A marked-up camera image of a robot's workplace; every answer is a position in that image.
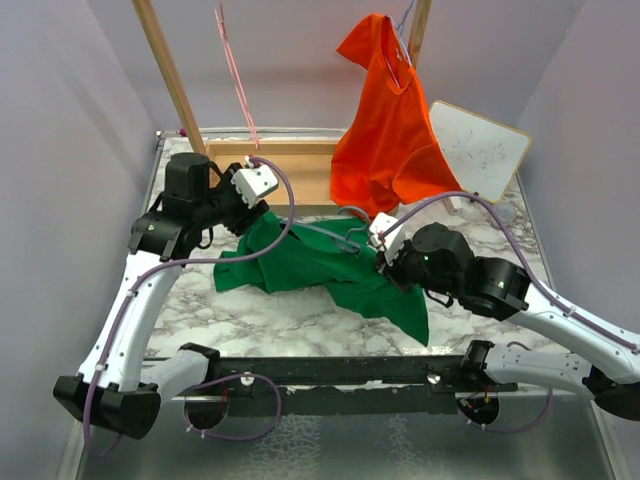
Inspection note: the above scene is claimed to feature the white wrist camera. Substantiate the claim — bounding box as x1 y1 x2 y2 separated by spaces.
368 213 406 265
231 165 279 208

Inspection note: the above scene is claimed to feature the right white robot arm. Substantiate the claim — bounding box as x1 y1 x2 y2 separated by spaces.
369 214 639 421

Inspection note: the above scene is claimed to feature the lilac hanger under orange shirt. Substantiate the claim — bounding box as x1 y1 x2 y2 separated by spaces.
389 0 416 67

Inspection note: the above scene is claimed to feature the purple cable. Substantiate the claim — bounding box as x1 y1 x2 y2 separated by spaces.
82 156 296 459
379 192 640 435

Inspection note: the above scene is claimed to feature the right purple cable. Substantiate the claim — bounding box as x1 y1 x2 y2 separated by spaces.
379 192 640 435

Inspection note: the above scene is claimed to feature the orange t shirt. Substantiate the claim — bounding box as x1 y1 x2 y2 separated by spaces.
330 13 460 216

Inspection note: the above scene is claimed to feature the small whiteboard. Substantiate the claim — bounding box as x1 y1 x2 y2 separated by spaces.
429 101 532 203

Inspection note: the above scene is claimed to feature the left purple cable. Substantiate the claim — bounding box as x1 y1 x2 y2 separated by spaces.
82 156 296 459

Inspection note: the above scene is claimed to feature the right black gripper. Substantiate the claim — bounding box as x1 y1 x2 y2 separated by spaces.
373 237 460 298

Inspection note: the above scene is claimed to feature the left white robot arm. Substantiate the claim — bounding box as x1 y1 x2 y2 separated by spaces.
53 153 279 439

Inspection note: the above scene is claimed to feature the wooden clothes rack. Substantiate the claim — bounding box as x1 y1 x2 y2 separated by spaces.
130 0 434 209

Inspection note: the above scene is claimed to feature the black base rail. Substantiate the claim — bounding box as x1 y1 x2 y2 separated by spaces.
184 355 517 417

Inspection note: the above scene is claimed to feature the blue grey plastic hanger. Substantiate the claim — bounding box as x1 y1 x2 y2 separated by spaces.
293 205 371 253

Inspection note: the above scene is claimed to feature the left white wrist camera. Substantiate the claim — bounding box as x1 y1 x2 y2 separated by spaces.
231 165 279 208

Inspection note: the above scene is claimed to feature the pink wire hanger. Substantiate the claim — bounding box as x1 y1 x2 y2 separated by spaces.
215 1 260 149

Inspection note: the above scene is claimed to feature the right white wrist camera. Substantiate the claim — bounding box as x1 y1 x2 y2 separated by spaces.
368 213 406 265

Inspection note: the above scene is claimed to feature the clear plastic cup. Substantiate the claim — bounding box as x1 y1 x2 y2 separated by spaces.
494 201 518 225

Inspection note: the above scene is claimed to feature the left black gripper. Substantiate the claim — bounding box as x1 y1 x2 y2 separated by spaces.
195 163 269 235

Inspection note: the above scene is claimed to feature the green t shirt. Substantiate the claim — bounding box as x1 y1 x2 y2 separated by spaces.
213 217 429 345

